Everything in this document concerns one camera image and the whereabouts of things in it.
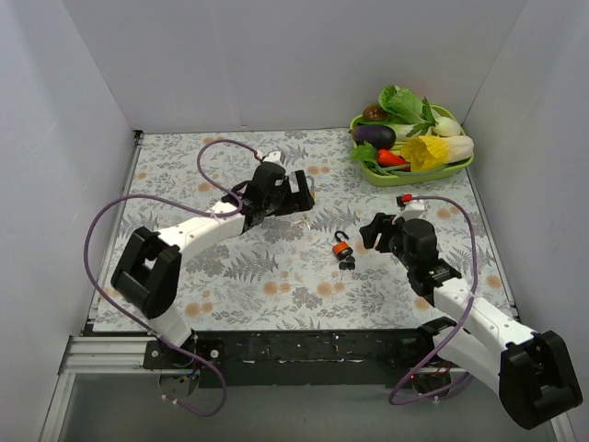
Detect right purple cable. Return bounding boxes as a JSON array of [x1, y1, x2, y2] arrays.
[[387, 194, 479, 406]]

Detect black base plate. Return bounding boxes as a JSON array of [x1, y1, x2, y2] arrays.
[[142, 328, 461, 388]]

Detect brass padlock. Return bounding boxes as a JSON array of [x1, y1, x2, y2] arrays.
[[306, 175, 316, 199]]

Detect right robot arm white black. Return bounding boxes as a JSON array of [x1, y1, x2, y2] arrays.
[[360, 213, 583, 429]]

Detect green plastic tray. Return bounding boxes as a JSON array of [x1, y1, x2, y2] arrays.
[[349, 104, 474, 187]]

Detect brown toy mushroom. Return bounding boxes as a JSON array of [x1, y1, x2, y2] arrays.
[[363, 104, 389, 122]]

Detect orange black padlock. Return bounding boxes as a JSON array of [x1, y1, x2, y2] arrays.
[[332, 230, 353, 261]]

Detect floral patterned mat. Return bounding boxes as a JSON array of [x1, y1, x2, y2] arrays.
[[93, 128, 515, 332]]

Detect white toy radish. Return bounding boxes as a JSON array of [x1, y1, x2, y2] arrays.
[[433, 116, 462, 137]]

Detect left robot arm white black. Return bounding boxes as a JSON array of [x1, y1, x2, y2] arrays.
[[110, 159, 315, 368]]

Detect purple cable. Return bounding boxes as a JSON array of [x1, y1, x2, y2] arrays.
[[387, 194, 479, 406], [82, 138, 268, 418]]

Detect red toy pepper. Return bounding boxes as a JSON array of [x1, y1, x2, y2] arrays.
[[376, 149, 409, 168]]

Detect green toy lettuce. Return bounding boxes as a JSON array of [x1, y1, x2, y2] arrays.
[[378, 85, 436, 126]]

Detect yellow toy cabbage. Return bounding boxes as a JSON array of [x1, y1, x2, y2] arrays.
[[400, 135, 474, 172]]

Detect purple toy eggplant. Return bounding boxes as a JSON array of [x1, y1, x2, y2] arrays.
[[351, 125, 397, 149]]

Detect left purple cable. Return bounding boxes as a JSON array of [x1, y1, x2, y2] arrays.
[[82, 138, 268, 418]]

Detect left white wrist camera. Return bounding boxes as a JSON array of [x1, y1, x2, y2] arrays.
[[261, 150, 285, 167]]

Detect black headed keys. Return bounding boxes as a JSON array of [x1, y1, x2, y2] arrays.
[[339, 256, 356, 273]]

